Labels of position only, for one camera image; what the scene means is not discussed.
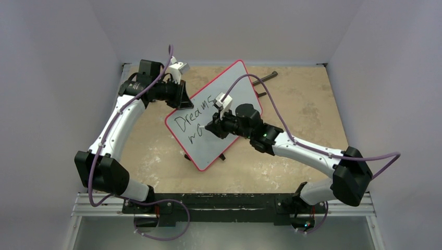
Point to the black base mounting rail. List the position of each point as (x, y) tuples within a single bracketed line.
[(280, 209)]

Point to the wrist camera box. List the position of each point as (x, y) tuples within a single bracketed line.
[(177, 69), (223, 104)]

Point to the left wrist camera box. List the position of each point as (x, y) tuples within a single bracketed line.
[(177, 69)]

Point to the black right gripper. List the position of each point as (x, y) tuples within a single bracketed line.
[(222, 125)]

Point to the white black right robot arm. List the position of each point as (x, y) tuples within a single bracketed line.
[(347, 177)]

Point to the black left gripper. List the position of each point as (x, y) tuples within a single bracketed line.
[(181, 100)]

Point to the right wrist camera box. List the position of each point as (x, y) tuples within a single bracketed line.
[(223, 104)]

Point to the pink framed whiteboard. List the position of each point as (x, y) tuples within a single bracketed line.
[(202, 147)]

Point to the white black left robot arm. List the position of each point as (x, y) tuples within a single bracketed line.
[(99, 167)]

